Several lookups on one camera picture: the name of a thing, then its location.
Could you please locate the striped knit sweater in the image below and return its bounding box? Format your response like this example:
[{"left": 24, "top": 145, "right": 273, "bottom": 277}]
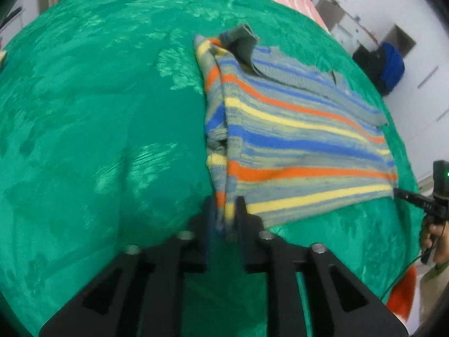
[{"left": 194, "top": 24, "right": 398, "bottom": 236}]

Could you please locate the white cabinet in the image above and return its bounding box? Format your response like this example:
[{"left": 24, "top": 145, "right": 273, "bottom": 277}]
[{"left": 316, "top": 0, "right": 379, "bottom": 56}]

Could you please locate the orange stool seat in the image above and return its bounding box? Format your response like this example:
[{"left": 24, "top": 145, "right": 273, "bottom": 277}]
[{"left": 387, "top": 266, "right": 417, "bottom": 322}]

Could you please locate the black cable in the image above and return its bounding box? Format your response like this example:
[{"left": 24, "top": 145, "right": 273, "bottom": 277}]
[{"left": 380, "top": 222, "right": 448, "bottom": 302}]

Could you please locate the green patterned bedspread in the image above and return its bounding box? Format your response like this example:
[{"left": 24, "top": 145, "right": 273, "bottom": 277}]
[{"left": 0, "top": 0, "right": 427, "bottom": 337}]

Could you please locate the blue and black bag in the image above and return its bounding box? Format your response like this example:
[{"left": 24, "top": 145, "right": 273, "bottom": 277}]
[{"left": 352, "top": 43, "right": 405, "bottom": 97}]

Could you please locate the person's right hand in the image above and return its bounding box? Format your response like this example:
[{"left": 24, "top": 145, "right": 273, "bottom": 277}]
[{"left": 420, "top": 220, "right": 449, "bottom": 267}]

